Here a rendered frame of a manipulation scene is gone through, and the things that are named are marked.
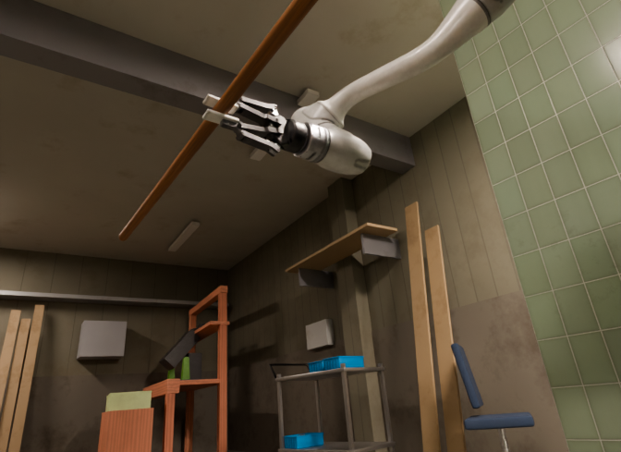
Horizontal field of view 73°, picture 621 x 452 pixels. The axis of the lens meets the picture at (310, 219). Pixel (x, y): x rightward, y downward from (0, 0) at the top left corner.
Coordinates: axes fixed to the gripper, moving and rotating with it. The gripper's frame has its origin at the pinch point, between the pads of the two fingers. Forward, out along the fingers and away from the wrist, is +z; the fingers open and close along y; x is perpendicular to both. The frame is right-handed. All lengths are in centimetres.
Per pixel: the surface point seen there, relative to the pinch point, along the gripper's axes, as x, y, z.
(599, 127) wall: -34, -18, -120
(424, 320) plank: 168, 1, -267
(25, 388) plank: 657, 7, -17
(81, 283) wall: 700, -157, -73
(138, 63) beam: 186, -180, -20
